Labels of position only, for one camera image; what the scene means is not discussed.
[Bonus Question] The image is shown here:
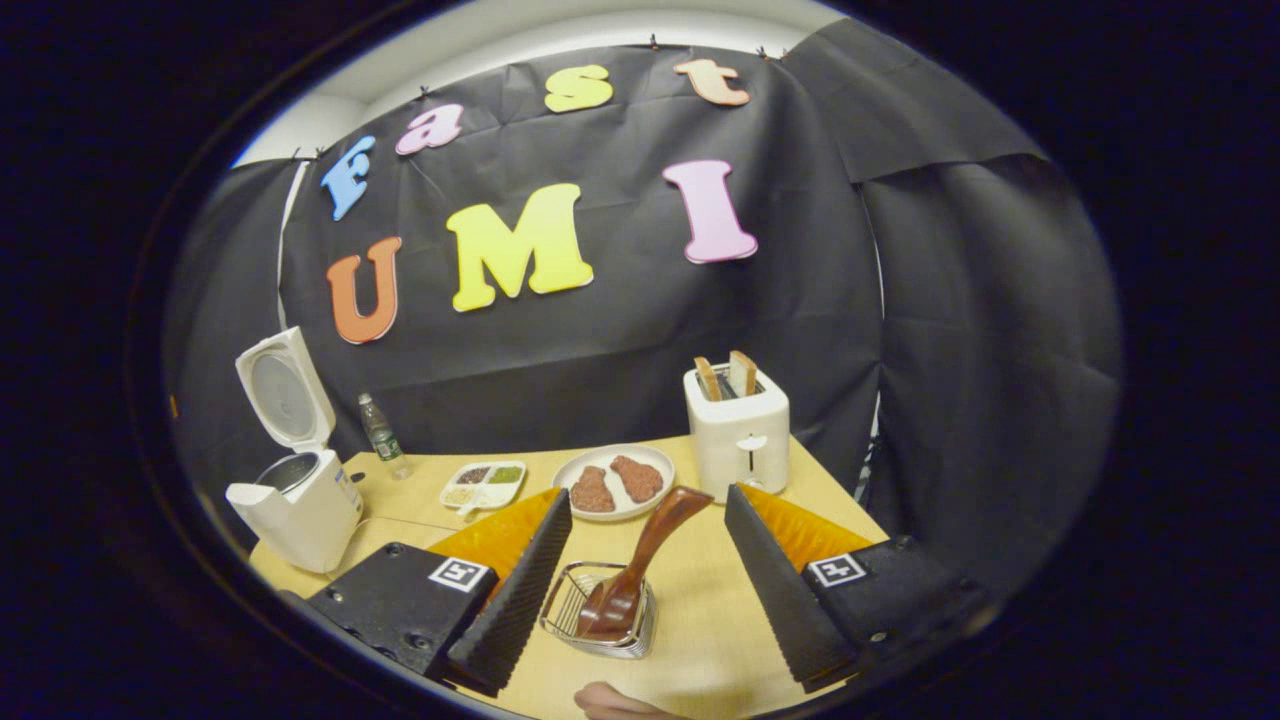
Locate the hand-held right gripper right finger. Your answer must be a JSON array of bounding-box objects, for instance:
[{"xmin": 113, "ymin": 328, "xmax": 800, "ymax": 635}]
[{"xmin": 724, "ymin": 483, "xmax": 1001, "ymax": 694}]

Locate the clear plastic water bottle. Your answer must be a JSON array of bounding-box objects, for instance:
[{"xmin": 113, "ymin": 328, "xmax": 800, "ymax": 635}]
[{"xmin": 358, "ymin": 392, "xmax": 413, "ymax": 481}]

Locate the black backdrop cloth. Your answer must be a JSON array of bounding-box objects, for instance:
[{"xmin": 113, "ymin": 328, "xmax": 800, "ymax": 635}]
[{"xmin": 165, "ymin": 18, "xmax": 1123, "ymax": 601}]

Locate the white rice cooker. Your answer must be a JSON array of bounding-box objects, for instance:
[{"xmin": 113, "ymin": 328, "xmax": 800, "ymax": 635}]
[{"xmin": 225, "ymin": 326, "xmax": 366, "ymax": 575}]

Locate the white divided rice dish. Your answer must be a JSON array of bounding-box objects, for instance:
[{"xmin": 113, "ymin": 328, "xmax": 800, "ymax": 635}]
[{"xmin": 439, "ymin": 461, "xmax": 527, "ymax": 517}]

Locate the white toaster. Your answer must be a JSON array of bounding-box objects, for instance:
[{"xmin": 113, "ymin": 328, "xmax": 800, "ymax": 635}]
[{"xmin": 683, "ymin": 360, "xmax": 791, "ymax": 503}]

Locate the brown meat piece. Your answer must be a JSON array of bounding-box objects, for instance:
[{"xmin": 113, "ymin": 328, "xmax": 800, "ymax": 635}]
[
  {"xmin": 570, "ymin": 466, "xmax": 617, "ymax": 514},
  {"xmin": 610, "ymin": 455, "xmax": 665, "ymax": 504}
]

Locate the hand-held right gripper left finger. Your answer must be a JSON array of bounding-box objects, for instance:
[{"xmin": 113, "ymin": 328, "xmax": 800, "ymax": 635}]
[{"xmin": 305, "ymin": 487, "xmax": 574, "ymax": 698}]

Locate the metal wire chopstick holder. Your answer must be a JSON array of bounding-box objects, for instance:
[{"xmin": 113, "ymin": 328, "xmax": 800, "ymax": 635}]
[{"xmin": 539, "ymin": 561, "xmax": 658, "ymax": 660}]

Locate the white round plate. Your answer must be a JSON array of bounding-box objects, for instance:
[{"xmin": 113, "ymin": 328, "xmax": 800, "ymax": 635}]
[{"xmin": 552, "ymin": 443, "xmax": 677, "ymax": 523}]

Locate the brown wooden spoon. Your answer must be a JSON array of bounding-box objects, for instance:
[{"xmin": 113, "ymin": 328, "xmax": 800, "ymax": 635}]
[{"xmin": 577, "ymin": 486, "xmax": 715, "ymax": 641}]

